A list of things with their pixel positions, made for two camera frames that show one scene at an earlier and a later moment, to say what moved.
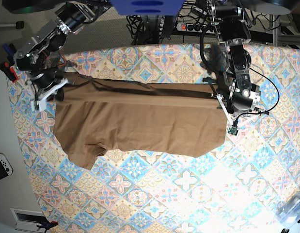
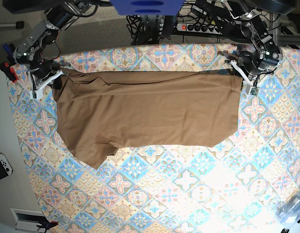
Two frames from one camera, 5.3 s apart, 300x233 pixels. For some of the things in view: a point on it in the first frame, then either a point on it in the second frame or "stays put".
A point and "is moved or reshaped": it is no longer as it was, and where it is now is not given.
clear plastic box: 292,211 stays put
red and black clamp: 9,72 stays put
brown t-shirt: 96,112 is moved or reshaped
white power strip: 196,27 stays put
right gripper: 241,102 → 251,67
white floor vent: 26,220 stays put
